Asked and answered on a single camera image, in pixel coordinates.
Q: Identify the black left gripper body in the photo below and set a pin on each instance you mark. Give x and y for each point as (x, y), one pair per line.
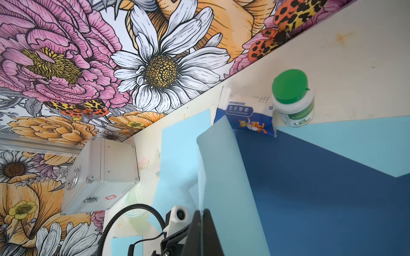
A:
(172, 244)

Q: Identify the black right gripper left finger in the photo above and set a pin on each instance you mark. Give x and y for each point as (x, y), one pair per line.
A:
(192, 246)

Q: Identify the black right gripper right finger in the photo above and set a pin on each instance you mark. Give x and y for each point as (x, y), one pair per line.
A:
(210, 241)

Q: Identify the light blue paper sheet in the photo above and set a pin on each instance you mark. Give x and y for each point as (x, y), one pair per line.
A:
(225, 191)

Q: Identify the dark blue paper large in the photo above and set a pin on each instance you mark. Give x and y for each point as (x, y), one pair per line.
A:
(314, 202)

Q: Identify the silver aluminium case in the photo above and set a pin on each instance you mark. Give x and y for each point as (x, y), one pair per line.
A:
(104, 171)

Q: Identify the blue gauze bandage packet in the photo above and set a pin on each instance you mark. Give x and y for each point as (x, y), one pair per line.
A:
(244, 112)

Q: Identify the white bottle green cap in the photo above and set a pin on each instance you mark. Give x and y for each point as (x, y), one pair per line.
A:
(293, 98)

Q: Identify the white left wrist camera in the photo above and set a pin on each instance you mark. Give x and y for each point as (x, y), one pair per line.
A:
(176, 220)

